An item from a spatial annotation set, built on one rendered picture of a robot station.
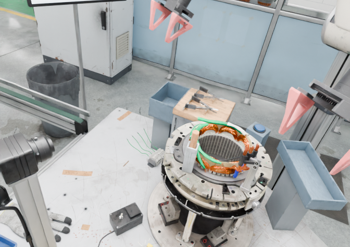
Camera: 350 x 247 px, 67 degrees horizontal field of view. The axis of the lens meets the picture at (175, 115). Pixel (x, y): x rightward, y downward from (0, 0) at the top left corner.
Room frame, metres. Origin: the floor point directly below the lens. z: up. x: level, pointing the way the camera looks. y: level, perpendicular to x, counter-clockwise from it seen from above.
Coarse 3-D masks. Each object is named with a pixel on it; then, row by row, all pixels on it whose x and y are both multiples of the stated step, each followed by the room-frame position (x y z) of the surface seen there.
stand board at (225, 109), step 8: (192, 88) 0.99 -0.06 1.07; (184, 96) 0.92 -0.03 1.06; (184, 104) 0.86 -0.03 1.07; (192, 104) 0.87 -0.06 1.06; (200, 104) 0.88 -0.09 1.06; (208, 104) 0.89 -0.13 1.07; (216, 104) 0.90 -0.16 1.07; (224, 104) 0.91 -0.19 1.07; (232, 104) 0.91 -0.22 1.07; (176, 112) 0.82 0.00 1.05; (184, 112) 0.81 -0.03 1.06; (192, 112) 0.82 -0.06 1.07; (200, 112) 0.82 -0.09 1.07; (208, 112) 0.83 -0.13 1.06; (224, 112) 0.85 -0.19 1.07; (192, 120) 0.79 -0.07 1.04; (224, 120) 0.80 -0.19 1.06
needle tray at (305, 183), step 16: (288, 144) 0.73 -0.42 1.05; (304, 144) 0.74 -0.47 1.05; (288, 160) 0.65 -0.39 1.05; (304, 160) 0.69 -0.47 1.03; (320, 160) 0.66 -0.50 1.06; (288, 176) 0.63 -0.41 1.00; (304, 176) 0.61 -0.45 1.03; (320, 176) 0.62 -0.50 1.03; (272, 192) 0.66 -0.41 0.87; (288, 192) 0.59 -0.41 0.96; (304, 192) 0.52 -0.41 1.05; (320, 192) 0.56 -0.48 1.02; (336, 192) 0.54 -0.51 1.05; (272, 208) 0.62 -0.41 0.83; (288, 208) 0.56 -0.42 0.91; (304, 208) 0.57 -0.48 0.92; (320, 208) 0.49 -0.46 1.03; (336, 208) 0.50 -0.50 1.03; (272, 224) 0.58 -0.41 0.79; (288, 224) 0.57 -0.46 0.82
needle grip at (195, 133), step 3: (192, 132) 0.50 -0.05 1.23; (195, 132) 0.50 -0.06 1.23; (198, 132) 0.50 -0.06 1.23; (192, 135) 0.50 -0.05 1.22; (195, 135) 0.49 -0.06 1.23; (192, 138) 0.49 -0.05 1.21; (195, 138) 0.49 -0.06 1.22; (192, 141) 0.49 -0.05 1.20; (195, 141) 0.49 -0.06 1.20; (192, 144) 0.50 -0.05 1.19; (195, 144) 0.50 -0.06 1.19; (192, 147) 0.50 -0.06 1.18; (195, 147) 0.50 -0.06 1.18
